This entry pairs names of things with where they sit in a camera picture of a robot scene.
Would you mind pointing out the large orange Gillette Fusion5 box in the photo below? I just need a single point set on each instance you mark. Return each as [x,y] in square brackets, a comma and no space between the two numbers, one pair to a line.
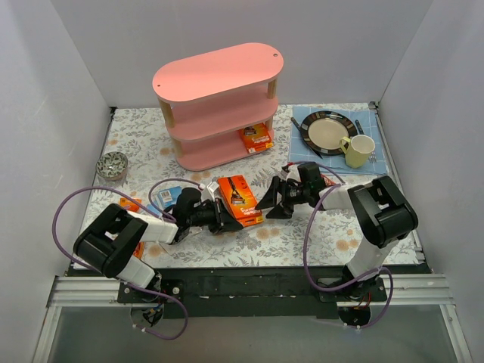
[256,138]

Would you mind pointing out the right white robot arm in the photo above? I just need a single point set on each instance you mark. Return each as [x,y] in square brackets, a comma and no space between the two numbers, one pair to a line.
[384,215]

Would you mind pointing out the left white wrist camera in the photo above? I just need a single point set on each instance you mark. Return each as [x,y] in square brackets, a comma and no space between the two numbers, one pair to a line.
[212,191]

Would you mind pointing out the pale yellow mug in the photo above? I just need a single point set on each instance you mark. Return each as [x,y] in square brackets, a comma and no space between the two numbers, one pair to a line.
[357,150]

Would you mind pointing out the aluminium frame rail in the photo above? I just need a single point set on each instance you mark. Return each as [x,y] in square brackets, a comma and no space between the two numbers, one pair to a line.
[409,290]

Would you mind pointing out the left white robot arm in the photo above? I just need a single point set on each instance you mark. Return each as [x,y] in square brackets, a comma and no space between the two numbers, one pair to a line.
[109,242]

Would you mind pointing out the blue card razor pack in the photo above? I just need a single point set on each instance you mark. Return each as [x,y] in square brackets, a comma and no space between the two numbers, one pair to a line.
[163,199]

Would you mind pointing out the blue checked placemat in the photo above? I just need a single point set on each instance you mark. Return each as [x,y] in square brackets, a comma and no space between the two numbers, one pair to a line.
[300,151]

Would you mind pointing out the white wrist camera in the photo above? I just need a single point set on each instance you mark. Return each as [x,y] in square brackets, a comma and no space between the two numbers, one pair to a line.
[290,171]
[212,191]

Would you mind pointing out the small orange Gillette Fusion box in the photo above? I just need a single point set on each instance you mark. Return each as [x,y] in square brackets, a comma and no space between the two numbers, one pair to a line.
[239,200]

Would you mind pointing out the floral tablecloth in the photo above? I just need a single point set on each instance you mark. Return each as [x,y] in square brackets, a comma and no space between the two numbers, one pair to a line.
[140,134]

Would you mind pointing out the orange Bic razor bag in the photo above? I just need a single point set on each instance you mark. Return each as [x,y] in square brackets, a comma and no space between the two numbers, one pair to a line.
[139,250]
[130,205]
[328,182]

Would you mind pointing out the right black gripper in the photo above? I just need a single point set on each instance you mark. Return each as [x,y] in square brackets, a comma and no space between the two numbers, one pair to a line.
[283,193]

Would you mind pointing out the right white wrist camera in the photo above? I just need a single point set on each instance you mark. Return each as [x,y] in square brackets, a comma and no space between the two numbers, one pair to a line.
[290,171]

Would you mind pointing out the black handled knife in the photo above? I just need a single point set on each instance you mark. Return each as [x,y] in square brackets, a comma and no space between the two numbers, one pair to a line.
[359,127]

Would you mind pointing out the silver fork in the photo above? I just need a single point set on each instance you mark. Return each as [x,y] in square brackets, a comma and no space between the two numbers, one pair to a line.
[372,158]

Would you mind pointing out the dark rimmed cream plate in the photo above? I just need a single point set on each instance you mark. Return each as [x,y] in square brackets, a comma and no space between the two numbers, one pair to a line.
[323,130]

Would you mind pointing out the pink three-tier shelf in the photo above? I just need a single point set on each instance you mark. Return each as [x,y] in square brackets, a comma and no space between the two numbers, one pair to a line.
[207,98]

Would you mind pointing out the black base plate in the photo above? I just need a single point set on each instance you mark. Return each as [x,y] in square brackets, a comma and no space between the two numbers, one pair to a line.
[282,291]

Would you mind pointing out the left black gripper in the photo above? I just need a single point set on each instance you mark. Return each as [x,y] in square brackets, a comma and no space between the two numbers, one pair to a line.
[218,216]

